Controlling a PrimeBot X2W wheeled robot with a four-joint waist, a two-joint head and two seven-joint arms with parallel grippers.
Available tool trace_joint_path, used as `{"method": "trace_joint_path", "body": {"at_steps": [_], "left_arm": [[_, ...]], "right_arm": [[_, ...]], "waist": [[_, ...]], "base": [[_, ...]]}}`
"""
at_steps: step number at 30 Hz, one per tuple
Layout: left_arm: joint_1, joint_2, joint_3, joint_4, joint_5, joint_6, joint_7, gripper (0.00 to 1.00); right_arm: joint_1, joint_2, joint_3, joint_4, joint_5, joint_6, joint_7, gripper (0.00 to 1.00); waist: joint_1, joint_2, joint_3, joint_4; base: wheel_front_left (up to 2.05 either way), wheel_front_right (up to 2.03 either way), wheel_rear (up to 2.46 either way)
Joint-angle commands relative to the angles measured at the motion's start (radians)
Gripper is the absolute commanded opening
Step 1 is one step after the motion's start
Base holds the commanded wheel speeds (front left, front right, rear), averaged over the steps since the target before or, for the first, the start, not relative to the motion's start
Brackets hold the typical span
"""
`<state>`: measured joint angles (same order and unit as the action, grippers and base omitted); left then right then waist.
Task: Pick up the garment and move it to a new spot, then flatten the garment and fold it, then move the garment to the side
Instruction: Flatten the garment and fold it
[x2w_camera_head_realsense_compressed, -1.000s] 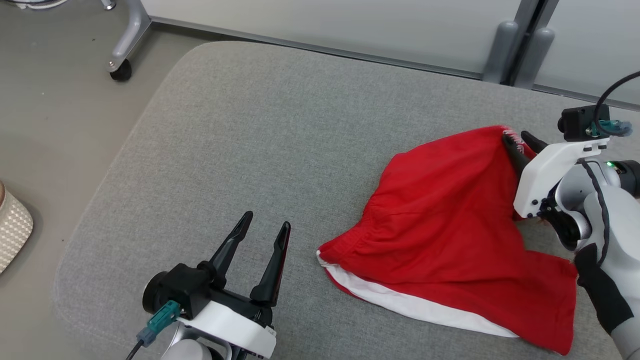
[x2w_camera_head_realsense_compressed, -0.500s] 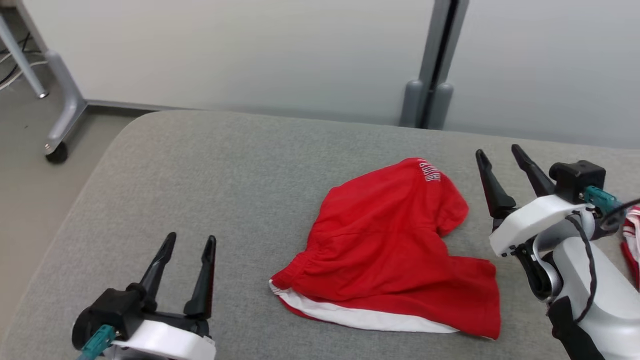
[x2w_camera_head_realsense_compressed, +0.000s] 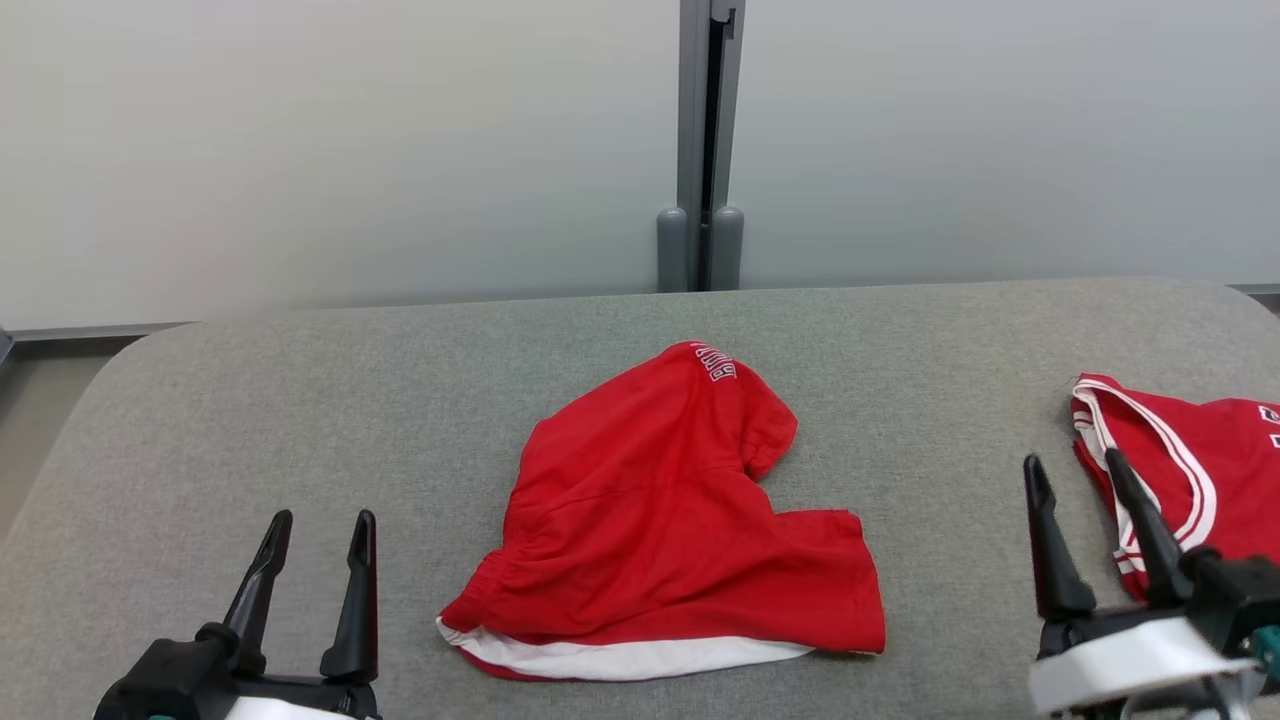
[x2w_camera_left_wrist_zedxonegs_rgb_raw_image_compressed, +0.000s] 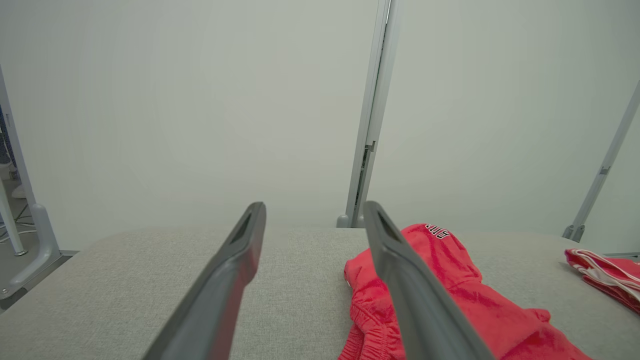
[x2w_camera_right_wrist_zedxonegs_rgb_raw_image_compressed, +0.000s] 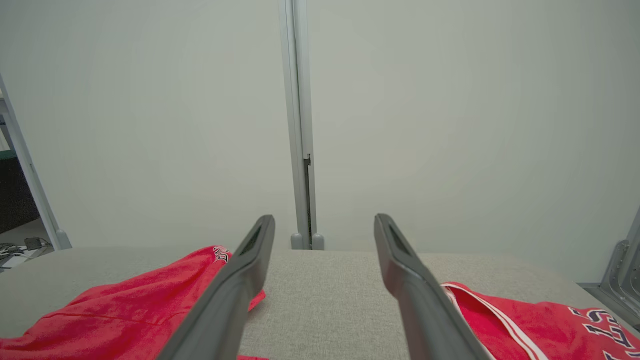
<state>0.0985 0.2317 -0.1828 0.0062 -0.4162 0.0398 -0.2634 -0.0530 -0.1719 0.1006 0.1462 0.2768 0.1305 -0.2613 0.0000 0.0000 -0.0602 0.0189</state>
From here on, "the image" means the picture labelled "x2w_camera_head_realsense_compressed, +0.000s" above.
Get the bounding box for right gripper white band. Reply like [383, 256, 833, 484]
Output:
[1023, 448, 1261, 720]

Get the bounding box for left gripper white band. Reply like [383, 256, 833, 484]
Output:
[197, 510, 383, 720]

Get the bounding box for red shorts white waistband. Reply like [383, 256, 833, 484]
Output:
[437, 340, 887, 683]

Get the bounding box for grey metal partition post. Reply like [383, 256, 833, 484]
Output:
[657, 0, 746, 293]

